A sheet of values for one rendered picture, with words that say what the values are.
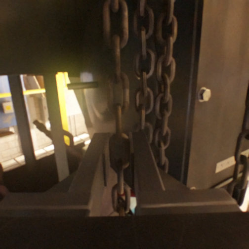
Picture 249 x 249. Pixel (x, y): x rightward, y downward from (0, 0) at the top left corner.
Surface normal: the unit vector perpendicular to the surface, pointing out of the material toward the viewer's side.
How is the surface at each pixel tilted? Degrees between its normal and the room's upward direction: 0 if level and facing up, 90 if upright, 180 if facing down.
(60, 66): 90
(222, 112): 90
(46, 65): 90
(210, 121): 90
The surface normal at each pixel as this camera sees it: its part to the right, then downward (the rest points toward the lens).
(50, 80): 0.75, 0.18
